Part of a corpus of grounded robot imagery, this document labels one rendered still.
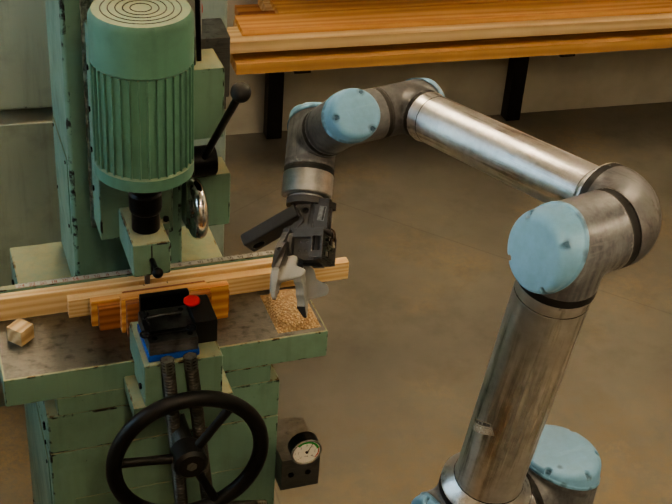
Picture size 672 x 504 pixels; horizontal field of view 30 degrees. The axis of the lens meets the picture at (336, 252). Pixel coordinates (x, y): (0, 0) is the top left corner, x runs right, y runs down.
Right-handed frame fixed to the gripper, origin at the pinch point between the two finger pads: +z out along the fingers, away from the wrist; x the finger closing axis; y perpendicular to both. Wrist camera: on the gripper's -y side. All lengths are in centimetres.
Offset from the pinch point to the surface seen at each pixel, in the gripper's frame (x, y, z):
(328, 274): 28.7, -3.5, -13.5
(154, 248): -2.7, -25.7, -10.7
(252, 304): 18.8, -14.9, -5.1
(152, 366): -8.1, -20.4, 11.9
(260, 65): 156, -82, -117
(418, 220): 210, -40, -78
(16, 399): -9, -46, 18
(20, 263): 22, -71, -15
